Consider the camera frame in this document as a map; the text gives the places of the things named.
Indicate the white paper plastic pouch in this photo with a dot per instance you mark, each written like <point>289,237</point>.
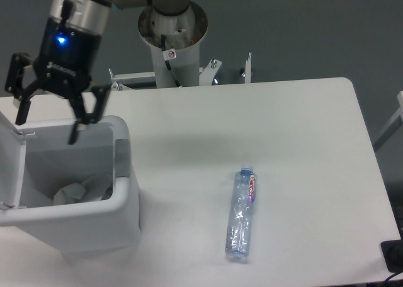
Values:
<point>97,187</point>

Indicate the white metal mounting frame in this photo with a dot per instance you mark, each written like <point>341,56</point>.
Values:
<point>185,76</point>

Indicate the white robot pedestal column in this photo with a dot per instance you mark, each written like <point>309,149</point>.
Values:
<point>174,40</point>

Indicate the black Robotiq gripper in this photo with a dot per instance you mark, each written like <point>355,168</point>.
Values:
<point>67,60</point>

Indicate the white plastic trash can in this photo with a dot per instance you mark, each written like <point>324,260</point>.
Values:
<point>52,163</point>

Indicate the white frame at right edge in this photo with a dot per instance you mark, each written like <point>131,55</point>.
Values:
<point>390,127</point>

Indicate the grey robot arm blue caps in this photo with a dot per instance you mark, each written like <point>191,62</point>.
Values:
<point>91,16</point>

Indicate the clear plastic water bottle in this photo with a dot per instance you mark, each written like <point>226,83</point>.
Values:
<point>239,225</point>

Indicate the black device at table edge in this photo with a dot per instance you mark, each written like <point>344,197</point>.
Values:
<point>392,254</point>

